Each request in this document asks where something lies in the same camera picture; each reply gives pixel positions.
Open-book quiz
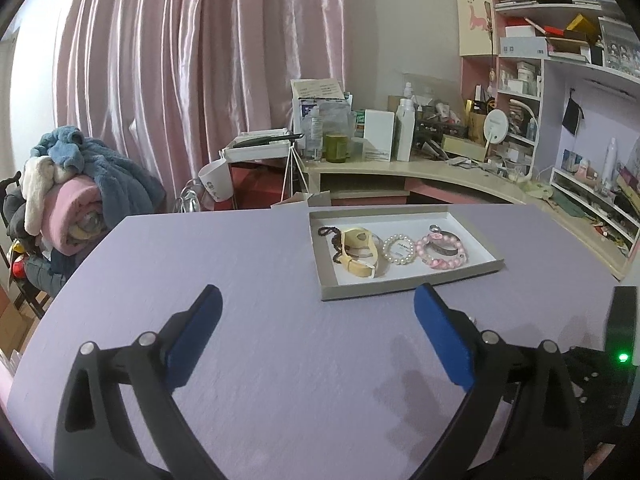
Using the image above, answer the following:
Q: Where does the pink bead bracelet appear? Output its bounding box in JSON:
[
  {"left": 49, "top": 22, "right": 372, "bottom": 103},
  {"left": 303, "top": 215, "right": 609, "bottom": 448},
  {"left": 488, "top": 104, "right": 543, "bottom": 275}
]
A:
[{"left": 413, "top": 231, "right": 471, "bottom": 272}]

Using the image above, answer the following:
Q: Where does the white pearl bracelet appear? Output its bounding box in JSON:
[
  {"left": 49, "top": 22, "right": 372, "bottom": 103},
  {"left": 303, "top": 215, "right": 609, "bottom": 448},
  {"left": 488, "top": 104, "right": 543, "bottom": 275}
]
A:
[{"left": 382, "top": 233, "right": 418, "bottom": 267}]

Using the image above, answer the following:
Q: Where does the grey jewelry tray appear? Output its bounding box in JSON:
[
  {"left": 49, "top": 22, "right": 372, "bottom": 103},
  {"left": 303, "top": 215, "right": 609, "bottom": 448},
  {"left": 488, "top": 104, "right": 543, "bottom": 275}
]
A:
[{"left": 309, "top": 206, "right": 504, "bottom": 301}]

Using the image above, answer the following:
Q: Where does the pile of blankets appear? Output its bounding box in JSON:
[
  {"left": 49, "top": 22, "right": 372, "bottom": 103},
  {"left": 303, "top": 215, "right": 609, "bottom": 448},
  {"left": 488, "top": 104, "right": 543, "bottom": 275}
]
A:
[{"left": 1, "top": 126, "right": 165, "bottom": 297}]

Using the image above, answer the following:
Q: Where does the round white mirror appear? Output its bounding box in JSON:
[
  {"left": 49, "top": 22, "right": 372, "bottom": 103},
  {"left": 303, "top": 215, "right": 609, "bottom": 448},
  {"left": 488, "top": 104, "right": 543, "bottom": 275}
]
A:
[{"left": 483, "top": 108, "right": 509, "bottom": 157}]

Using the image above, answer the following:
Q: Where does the white cup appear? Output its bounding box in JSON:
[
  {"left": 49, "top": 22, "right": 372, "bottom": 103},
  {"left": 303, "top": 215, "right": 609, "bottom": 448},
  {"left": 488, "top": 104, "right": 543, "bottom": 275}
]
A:
[{"left": 198, "top": 158, "right": 234, "bottom": 203}]

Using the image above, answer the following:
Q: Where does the white paper bag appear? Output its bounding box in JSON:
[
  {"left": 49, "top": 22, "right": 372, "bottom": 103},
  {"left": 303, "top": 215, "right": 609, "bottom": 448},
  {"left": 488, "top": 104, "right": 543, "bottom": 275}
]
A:
[{"left": 272, "top": 146, "right": 331, "bottom": 208}]

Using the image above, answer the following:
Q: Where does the pink white bookshelf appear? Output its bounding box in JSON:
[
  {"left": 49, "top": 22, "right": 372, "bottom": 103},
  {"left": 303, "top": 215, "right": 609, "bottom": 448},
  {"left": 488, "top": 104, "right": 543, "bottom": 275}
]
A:
[{"left": 457, "top": 0, "right": 639, "bottom": 271}]

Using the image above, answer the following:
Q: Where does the white lotion bottle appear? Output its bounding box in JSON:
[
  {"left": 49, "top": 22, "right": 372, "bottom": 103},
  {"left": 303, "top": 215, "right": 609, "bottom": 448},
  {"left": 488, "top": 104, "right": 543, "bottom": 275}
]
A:
[{"left": 396, "top": 81, "right": 416, "bottom": 162}]

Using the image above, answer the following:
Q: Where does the white box on desk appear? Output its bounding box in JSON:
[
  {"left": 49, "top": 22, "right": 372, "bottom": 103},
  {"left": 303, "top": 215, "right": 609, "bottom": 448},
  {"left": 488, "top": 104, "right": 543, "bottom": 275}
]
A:
[{"left": 363, "top": 110, "right": 395, "bottom": 162}]

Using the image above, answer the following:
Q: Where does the green jar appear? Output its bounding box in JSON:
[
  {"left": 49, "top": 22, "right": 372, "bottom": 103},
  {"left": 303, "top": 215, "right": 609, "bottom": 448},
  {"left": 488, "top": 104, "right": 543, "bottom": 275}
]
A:
[{"left": 324, "top": 133, "right": 349, "bottom": 164}]

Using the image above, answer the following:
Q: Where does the pink curtain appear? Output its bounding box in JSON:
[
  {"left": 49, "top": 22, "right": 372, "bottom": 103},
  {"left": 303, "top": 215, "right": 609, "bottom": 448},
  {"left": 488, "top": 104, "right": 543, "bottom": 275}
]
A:
[{"left": 54, "top": 0, "right": 347, "bottom": 196}]

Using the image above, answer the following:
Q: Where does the clear plastic bag box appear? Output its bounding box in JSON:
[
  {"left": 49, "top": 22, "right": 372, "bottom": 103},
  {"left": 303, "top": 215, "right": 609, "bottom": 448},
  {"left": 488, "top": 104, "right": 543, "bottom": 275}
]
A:
[{"left": 291, "top": 78, "right": 355, "bottom": 160}]

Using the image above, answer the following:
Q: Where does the dark red bead necklace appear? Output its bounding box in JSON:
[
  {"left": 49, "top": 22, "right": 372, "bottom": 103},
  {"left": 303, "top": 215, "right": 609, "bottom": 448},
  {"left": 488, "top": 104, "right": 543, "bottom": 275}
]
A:
[{"left": 316, "top": 225, "right": 346, "bottom": 264}]

